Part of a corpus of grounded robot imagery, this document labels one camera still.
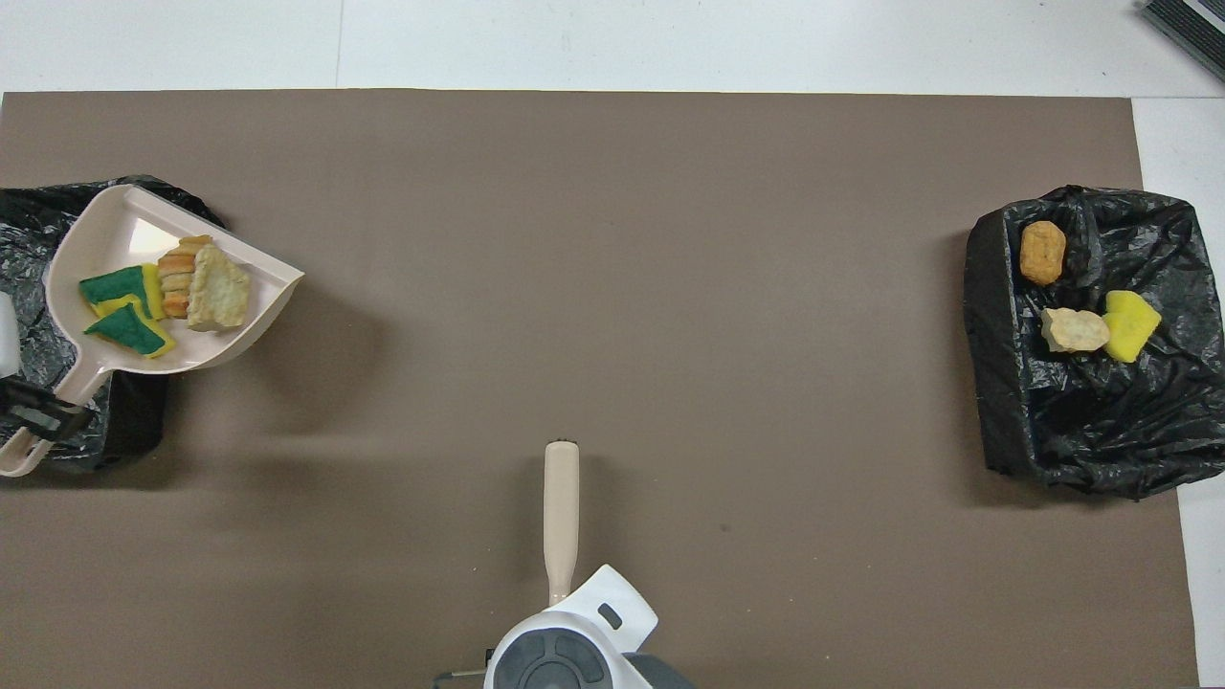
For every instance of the yellow sponge piece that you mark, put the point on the yellow sponge piece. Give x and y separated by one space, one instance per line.
1131 325
120 287
131 332

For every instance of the beige plastic dustpan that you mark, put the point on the beige plastic dustpan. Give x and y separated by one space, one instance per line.
105 239

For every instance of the striped croissant piece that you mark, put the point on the striped croissant piece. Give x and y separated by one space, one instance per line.
177 277

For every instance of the striped bread slices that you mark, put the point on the striped bread slices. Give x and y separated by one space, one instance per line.
220 292

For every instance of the beige brush black bristles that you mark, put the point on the beige brush black bristles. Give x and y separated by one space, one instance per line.
562 517

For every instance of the brown bread roll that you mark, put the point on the brown bread roll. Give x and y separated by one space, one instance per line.
1042 254

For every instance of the pale bread piece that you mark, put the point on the pale bread piece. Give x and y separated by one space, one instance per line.
1074 331

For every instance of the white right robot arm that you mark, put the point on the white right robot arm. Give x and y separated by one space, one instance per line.
574 651

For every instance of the bin with black bag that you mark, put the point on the bin with black bag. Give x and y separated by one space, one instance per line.
1101 431
134 421

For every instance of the brown table mat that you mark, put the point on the brown table mat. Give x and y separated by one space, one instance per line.
670 383

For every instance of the dark ribbed grey panel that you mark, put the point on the dark ribbed grey panel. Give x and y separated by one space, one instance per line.
1196 24

